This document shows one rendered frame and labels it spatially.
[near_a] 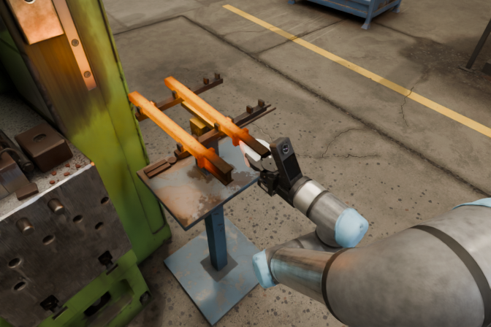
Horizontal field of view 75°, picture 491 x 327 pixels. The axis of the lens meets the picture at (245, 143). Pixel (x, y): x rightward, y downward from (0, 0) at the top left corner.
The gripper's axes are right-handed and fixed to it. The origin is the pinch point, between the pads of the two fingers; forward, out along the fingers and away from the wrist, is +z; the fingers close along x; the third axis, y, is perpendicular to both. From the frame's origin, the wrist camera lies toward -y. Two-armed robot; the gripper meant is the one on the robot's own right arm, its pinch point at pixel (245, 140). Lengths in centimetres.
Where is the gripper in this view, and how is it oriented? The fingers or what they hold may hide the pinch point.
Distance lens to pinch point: 83.5
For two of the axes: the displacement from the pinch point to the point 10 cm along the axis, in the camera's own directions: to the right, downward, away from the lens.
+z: -6.5, -5.1, 5.6
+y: 0.0, 7.3, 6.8
